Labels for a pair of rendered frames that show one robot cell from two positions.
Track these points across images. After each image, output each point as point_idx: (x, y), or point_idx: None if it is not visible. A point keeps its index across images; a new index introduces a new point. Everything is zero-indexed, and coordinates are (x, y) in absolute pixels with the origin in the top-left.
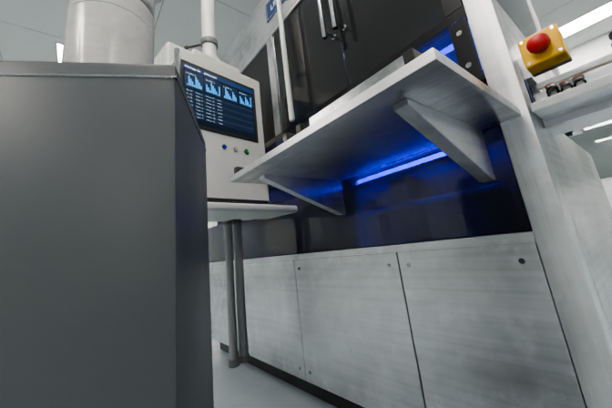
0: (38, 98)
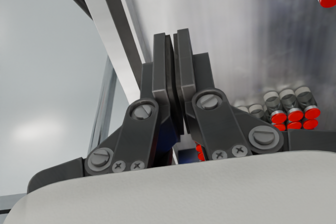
0: None
